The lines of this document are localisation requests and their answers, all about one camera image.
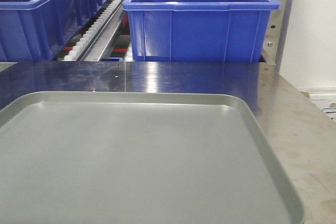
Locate grey metal tray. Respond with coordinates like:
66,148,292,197
1,91,305,223

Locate white roller conveyor rail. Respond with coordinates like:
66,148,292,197
63,0,123,61

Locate left blue plastic bin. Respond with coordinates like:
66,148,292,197
1,0,107,62

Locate blue plastic bin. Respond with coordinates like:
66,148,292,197
123,0,280,63
1,0,107,62

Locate right blue plastic bin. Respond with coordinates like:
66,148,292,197
123,0,280,63

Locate perforated metal shelf post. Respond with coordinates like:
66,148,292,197
262,0,293,71

